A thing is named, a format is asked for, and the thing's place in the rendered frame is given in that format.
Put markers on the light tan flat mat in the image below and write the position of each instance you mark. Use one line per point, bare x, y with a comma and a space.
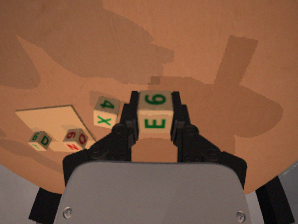
55, 122

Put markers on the cream toy letter block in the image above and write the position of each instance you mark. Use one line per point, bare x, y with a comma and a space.
155, 111
106, 112
75, 139
40, 141

